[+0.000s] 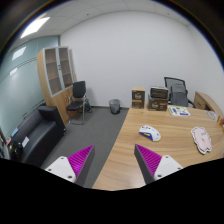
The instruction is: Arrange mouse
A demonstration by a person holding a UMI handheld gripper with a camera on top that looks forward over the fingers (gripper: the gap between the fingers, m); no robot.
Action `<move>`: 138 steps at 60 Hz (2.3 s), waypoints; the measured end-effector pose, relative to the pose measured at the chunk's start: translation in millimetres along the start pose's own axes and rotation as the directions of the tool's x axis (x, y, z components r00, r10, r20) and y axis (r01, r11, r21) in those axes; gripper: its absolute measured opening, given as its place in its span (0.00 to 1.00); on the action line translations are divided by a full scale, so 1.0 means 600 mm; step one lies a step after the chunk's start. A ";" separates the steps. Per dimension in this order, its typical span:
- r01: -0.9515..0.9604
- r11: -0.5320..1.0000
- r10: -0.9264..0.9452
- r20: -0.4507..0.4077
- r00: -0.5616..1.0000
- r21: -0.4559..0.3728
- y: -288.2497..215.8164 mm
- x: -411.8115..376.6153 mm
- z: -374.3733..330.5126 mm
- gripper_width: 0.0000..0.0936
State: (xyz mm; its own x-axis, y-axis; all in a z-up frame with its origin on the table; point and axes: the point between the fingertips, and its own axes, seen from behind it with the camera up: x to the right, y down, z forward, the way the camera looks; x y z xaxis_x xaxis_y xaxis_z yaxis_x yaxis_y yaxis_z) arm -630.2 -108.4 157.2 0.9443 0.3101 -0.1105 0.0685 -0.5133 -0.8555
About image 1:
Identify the black leather sofa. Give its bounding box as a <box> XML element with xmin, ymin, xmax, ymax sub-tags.
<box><xmin>10</xmin><ymin>106</ymin><xmax>65</xmax><ymax>167</ymax></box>

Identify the white and blue computer mouse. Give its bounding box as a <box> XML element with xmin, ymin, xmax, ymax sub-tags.
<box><xmin>139</xmin><ymin>125</ymin><xmax>161</xmax><ymax>142</ymax></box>

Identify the black visitor chair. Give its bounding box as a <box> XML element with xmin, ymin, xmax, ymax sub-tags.
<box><xmin>66</xmin><ymin>81</ymin><xmax>91</xmax><ymax>116</ymax></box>

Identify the brown cardboard box left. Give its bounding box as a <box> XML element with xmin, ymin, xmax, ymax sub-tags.
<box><xmin>132</xmin><ymin>87</ymin><xmax>145</xmax><ymax>109</ymax></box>

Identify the black mesh waste bin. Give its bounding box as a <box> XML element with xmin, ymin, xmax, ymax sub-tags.
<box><xmin>109</xmin><ymin>99</ymin><xmax>120</xmax><ymax>114</ymax></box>

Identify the brown cardboard box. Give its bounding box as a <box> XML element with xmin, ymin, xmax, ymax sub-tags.
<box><xmin>132</xmin><ymin>87</ymin><xmax>145</xmax><ymax>109</ymax></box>
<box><xmin>148</xmin><ymin>97</ymin><xmax>168</xmax><ymax>111</ymax></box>

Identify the striped box on top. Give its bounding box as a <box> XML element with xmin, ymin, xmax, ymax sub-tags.
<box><xmin>150</xmin><ymin>87</ymin><xmax>168</xmax><ymax>99</ymax></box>

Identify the white green sticker sheet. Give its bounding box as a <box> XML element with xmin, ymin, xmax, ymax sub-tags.
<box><xmin>168</xmin><ymin>106</ymin><xmax>190</xmax><ymax>117</ymax></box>

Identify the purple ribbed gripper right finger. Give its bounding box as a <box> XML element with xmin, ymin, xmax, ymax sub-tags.
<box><xmin>134</xmin><ymin>144</ymin><xmax>182</xmax><ymax>184</ymax></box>

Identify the wooden glass-door cabinet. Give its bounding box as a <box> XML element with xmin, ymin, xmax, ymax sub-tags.
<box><xmin>37</xmin><ymin>47</ymin><xmax>74</xmax><ymax>123</ymax></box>

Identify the round white coaster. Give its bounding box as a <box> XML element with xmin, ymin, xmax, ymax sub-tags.
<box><xmin>207</xmin><ymin>111</ymin><xmax>218</xmax><ymax>121</ymax></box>

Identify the brown cardboard box bottom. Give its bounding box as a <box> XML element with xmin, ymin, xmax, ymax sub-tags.
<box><xmin>148</xmin><ymin>97</ymin><xmax>168</xmax><ymax>111</ymax></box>

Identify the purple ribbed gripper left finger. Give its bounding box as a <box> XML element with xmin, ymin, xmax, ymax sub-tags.
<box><xmin>46</xmin><ymin>145</ymin><xmax>95</xmax><ymax>186</ymax></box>

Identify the grey mesh office chair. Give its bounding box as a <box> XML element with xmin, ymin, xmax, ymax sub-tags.
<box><xmin>164</xmin><ymin>77</ymin><xmax>195</xmax><ymax>107</ymax></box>

